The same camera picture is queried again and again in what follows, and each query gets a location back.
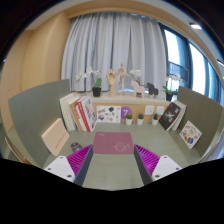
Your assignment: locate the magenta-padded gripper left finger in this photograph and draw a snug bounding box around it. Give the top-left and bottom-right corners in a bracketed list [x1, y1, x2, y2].
[43, 144, 95, 187]

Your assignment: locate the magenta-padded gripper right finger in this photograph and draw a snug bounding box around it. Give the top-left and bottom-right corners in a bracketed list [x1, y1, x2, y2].
[133, 144, 182, 186]

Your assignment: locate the pink mouse pad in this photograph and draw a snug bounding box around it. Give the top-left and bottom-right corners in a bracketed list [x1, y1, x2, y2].
[92, 131, 135, 155]

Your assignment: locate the beige book with red text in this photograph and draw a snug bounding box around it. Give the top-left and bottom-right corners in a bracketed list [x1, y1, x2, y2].
[41, 117, 71, 157]

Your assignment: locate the colourful illustrated book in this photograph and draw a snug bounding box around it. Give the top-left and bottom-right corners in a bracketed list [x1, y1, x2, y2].
[179, 120, 203, 150]

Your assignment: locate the small potted succulent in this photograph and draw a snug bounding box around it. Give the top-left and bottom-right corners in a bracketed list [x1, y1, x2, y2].
[136, 113, 145, 126]
[125, 113, 134, 126]
[151, 113, 160, 126]

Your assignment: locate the thin white book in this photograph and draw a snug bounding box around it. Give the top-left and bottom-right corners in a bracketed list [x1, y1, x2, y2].
[64, 94, 79, 132]

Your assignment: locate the thick white book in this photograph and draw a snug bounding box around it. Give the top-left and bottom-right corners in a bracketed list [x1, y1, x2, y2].
[59, 93, 76, 132]

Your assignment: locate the white book behind black book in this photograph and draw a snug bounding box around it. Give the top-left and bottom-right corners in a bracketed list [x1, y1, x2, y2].
[169, 99, 187, 132]

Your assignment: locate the white book with photo cover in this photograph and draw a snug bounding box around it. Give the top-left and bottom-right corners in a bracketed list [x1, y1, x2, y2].
[81, 95, 98, 132]

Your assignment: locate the green partition panel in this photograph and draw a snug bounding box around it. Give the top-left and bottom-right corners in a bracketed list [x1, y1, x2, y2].
[176, 86, 224, 158]
[8, 78, 72, 169]

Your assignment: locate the white orchid in dark pot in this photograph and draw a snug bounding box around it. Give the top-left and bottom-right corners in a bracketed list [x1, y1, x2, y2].
[162, 73, 185, 102]

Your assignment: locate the white sticker sheet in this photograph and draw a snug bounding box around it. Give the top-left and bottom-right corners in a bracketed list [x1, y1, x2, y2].
[96, 105, 122, 124]

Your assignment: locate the light wooden ledge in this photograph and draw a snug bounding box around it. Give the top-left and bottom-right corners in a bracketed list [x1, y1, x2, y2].
[71, 90, 173, 124]

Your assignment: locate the black horse figurine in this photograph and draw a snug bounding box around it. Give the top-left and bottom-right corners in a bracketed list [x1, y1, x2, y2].
[144, 82, 160, 98]

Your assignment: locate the pink horse figurine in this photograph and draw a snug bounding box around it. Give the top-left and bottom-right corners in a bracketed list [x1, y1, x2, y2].
[130, 80, 146, 99]

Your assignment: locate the white orchid in black pot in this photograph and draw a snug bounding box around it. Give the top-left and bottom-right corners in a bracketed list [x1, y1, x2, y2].
[74, 65, 103, 98]

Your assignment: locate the small white orchid plant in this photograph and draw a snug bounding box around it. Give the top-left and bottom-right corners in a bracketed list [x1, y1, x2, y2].
[129, 68, 143, 86]

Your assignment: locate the wooden mannequin figure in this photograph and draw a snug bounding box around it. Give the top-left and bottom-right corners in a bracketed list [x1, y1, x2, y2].
[116, 62, 130, 96]

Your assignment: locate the dark framed window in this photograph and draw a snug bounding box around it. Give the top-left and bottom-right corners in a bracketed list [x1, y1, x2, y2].
[159, 24, 224, 108]

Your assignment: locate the light grey curtain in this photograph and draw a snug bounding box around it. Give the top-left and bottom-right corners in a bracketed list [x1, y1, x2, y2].
[60, 12, 168, 93]

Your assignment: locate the ceiling light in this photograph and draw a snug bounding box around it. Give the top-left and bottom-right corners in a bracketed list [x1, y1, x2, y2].
[189, 21, 203, 30]

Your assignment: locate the white wall socket plate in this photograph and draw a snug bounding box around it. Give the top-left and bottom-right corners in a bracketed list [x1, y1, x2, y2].
[155, 105, 166, 116]
[144, 105, 155, 116]

